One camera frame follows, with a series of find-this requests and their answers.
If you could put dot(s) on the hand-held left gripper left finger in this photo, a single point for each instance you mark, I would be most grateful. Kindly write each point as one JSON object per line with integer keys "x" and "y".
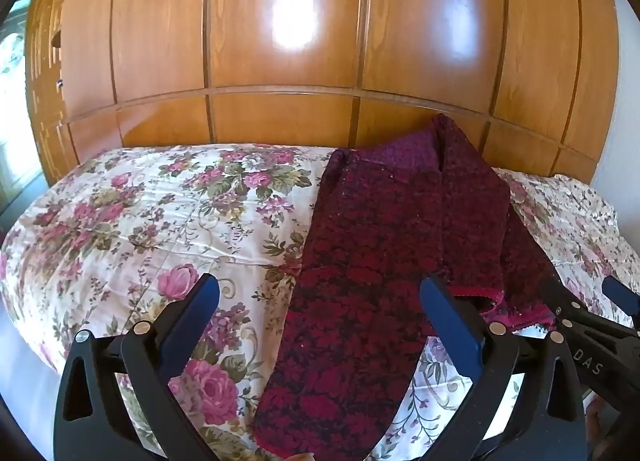
{"x": 192, "y": 311}

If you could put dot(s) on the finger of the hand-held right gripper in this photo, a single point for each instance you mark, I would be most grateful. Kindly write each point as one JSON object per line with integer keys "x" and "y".
{"x": 554, "y": 295}
{"x": 620, "y": 293}

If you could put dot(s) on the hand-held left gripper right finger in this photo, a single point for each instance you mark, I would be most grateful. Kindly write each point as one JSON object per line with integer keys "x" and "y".
{"x": 450, "y": 316}

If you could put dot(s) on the dark red floral knit garment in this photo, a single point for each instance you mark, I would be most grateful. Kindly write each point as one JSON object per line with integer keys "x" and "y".
{"x": 380, "y": 266}

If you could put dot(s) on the floral bedspread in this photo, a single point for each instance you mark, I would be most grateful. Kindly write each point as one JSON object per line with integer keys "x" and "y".
{"x": 125, "y": 221}

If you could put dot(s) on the wooden wardrobe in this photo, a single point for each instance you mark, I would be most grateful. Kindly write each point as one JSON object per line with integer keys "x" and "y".
{"x": 160, "y": 41}

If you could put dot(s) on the window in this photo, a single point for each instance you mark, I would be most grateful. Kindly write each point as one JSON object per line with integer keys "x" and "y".
{"x": 10, "y": 66}

